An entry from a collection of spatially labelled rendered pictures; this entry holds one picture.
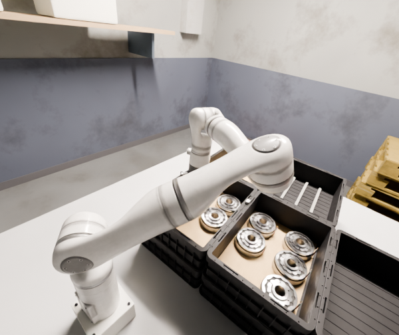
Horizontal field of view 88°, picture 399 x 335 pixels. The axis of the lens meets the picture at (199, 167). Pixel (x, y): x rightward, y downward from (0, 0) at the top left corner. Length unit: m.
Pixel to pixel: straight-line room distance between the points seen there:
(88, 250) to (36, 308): 0.48
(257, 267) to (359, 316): 0.30
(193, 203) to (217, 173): 0.07
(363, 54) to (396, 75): 0.37
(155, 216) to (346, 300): 0.66
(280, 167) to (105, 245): 0.35
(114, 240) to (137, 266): 0.46
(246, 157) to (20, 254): 0.90
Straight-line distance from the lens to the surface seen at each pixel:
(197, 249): 0.65
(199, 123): 0.65
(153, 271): 0.87
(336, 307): 0.84
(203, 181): 0.39
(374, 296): 0.94
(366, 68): 2.97
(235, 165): 0.39
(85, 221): 0.49
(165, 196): 0.39
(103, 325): 0.74
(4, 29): 2.32
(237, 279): 0.63
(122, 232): 0.42
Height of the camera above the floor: 1.46
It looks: 34 degrees down
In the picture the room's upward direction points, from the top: 8 degrees clockwise
